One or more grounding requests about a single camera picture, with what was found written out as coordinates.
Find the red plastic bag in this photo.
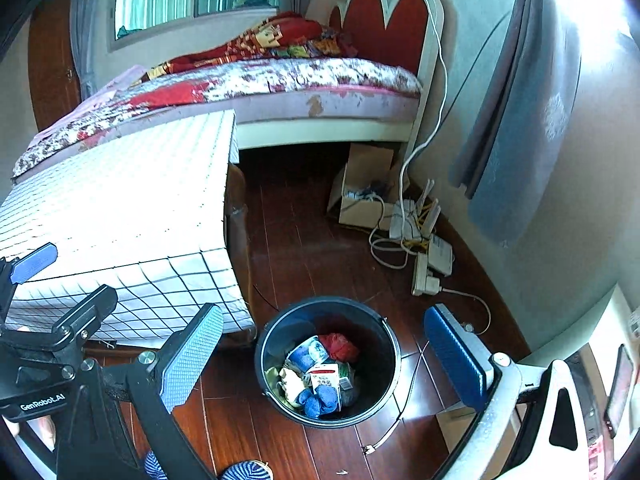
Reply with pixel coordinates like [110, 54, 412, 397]
[319, 333, 359, 363]

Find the blue paper cup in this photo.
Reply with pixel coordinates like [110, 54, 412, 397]
[285, 336, 330, 374]

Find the nut milk carton red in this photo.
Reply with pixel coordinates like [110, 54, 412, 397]
[305, 362, 359, 398]

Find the dark blue cloth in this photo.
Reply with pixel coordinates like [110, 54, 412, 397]
[296, 385, 340, 419]

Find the white green milk carton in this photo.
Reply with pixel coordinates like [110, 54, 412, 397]
[265, 366, 282, 396]

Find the cream paper bundle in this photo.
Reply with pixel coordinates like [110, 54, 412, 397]
[278, 366, 306, 408]

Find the black trash bucket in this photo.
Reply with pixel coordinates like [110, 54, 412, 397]
[254, 296, 401, 430]

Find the person's left hand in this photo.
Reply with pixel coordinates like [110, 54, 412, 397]
[3, 416, 56, 451]

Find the white power strip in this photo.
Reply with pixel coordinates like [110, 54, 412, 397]
[411, 254, 440, 296]

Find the white grid tablecloth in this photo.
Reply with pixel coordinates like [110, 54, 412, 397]
[1, 110, 254, 347]

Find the white wifi router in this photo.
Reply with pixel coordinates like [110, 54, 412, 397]
[388, 179, 442, 243]

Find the dark wooden door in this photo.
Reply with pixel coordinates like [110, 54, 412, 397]
[28, 0, 80, 131]

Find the cardboard box under bed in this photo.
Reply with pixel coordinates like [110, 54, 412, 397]
[326, 143, 400, 231]

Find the pink cloth on bed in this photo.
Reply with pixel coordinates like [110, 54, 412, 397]
[28, 64, 146, 148]

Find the grey right side curtain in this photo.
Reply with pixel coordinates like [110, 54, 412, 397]
[449, 0, 582, 247]

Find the bed with floral sheet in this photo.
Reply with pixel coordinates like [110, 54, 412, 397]
[12, 58, 422, 179]

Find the grey left window curtain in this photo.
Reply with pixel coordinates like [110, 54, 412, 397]
[70, 0, 101, 101]

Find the red patterned blanket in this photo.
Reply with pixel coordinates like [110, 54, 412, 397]
[137, 11, 357, 84]

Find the red heart-shaped headboard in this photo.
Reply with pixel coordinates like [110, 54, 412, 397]
[328, 0, 445, 153]

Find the white charging cable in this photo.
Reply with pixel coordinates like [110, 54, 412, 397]
[368, 0, 449, 271]

